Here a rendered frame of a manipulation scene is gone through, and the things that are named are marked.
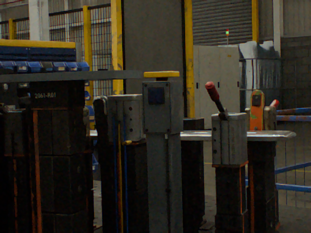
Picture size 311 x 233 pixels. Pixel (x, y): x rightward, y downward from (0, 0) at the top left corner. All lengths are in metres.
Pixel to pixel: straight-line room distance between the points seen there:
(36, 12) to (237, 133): 5.46
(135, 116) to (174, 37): 3.77
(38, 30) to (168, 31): 1.99
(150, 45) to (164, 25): 0.26
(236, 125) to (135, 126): 0.25
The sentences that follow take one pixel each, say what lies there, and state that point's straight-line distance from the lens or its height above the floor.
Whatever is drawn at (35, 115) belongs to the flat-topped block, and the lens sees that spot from 1.37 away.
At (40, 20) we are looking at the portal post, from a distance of 6.66.
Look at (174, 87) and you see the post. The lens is 1.23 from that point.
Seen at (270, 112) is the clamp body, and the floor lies 1.05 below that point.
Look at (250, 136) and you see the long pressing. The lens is 1.45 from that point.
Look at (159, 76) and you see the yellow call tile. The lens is 1.23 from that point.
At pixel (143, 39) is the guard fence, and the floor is 1.51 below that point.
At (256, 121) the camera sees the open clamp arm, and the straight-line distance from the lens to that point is 1.67.
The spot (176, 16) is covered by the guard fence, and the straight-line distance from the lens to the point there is 5.22.
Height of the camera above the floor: 1.13
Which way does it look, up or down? 3 degrees down
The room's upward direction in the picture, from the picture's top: 2 degrees counter-clockwise
